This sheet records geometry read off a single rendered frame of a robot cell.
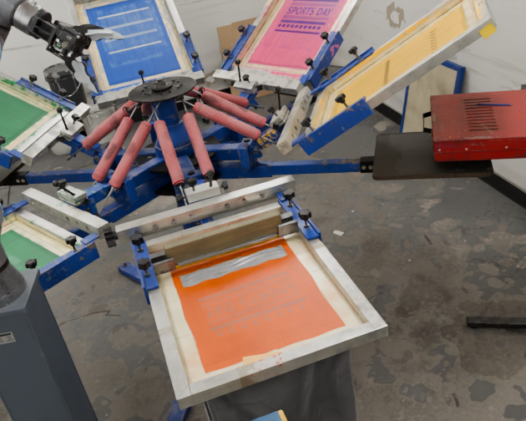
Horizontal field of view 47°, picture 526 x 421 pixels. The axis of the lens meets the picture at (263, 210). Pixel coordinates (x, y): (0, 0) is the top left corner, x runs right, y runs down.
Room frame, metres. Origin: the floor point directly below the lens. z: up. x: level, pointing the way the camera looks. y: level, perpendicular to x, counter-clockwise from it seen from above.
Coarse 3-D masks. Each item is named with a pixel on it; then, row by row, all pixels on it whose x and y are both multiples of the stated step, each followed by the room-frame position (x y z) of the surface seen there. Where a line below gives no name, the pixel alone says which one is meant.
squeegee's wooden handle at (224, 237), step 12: (264, 216) 1.78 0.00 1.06; (276, 216) 1.77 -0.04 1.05; (228, 228) 1.74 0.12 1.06; (240, 228) 1.74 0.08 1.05; (252, 228) 1.75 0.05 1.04; (264, 228) 1.76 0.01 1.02; (276, 228) 1.77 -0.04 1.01; (180, 240) 1.73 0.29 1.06; (192, 240) 1.71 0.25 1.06; (204, 240) 1.72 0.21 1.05; (216, 240) 1.72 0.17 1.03; (228, 240) 1.73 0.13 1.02; (240, 240) 1.74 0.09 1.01; (168, 252) 1.69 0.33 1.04; (180, 252) 1.70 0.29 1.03; (192, 252) 1.70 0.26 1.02; (204, 252) 1.71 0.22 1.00
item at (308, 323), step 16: (272, 240) 1.79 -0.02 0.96; (288, 256) 1.67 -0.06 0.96; (240, 272) 1.63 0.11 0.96; (256, 272) 1.61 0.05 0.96; (272, 272) 1.60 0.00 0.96; (304, 272) 1.57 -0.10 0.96; (304, 288) 1.49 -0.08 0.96; (320, 304) 1.40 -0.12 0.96; (272, 320) 1.37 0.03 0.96; (288, 320) 1.36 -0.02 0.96; (304, 320) 1.35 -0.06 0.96; (320, 320) 1.33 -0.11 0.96; (336, 320) 1.32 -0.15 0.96; (272, 336) 1.30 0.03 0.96; (288, 336) 1.29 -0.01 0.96; (304, 336) 1.28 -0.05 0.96
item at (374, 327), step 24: (240, 216) 1.92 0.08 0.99; (168, 240) 1.85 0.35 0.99; (312, 240) 1.69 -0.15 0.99; (336, 264) 1.54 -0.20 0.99; (360, 312) 1.31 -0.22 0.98; (168, 336) 1.34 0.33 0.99; (336, 336) 1.22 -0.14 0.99; (360, 336) 1.21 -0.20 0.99; (384, 336) 1.23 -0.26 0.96; (168, 360) 1.24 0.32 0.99; (264, 360) 1.18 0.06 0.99; (288, 360) 1.16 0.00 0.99; (312, 360) 1.18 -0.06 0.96; (192, 384) 1.14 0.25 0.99; (216, 384) 1.12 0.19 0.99; (240, 384) 1.13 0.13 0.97
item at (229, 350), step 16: (224, 256) 1.74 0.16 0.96; (176, 272) 1.69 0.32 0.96; (176, 288) 1.60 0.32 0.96; (192, 288) 1.59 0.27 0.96; (208, 288) 1.58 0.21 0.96; (224, 288) 1.56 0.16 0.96; (192, 304) 1.51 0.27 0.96; (192, 320) 1.43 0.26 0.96; (208, 336) 1.35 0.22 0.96; (240, 336) 1.33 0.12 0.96; (256, 336) 1.32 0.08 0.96; (208, 352) 1.29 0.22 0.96; (224, 352) 1.27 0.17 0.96; (240, 352) 1.26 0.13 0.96; (256, 352) 1.25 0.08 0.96; (208, 368) 1.22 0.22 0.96
